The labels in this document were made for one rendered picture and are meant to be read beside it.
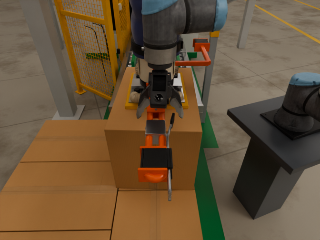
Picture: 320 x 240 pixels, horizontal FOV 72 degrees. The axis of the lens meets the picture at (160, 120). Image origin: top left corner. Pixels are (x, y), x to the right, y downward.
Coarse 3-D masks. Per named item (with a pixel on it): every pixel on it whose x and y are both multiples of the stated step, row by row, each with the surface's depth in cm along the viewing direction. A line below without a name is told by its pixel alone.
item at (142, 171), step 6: (144, 150) 59; (150, 150) 59; (156, 150) 59; (162, 150) 59; (144, 156) 58; (150, 156) 58; (156, 156) 58; (162, 156) 58; (144, 162) 56; (150, 162) 56; (156, 162) 56; (162, 162) 56; (138, 168) 55; (144, 168) 55; (150, 168) 55; (156, 168) 55; (162, 168) 55; (138, 174) 55; (144, 174) 55; (144, 180) 57
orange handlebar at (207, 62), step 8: (200, 48) 125; (208, 56) 114; (176, 64) 109; (184, 64) 109; (192, 64) 109; (200, 64) 109; (208, 64) 109; (152, 112) 76; (160, 112) 76; (160, 136) 66; (160, 144) 63; (144, 176) 56; (152, 176) 55; (160, 176) 55
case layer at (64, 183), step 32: (64, 128) 152; (96, 128) 152; (32, 160) 129; (64, 160) 129; (96, 160) 129; (0, 192) 112; (32, 192) 112; (64, 192) 112; (96, 192) 112; (128, 192) 112; (160, 192) 112; (192, 192) 112; (0, 224) 99; (32, 224) 99; (64, 224) 99; (96, 224) 99; (128, 224) 99; (160, 224) 99; (192, 224) 99
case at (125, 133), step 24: (120, 96) 109; (192, 96) 109; (120, 120) 94; (144, 120) 94; (168, 120) 94; (192, 120) 94; (120, 144) 94; (144, 144) 94; (192, 144) 93; (120, 168) 104; (192, 168) 102
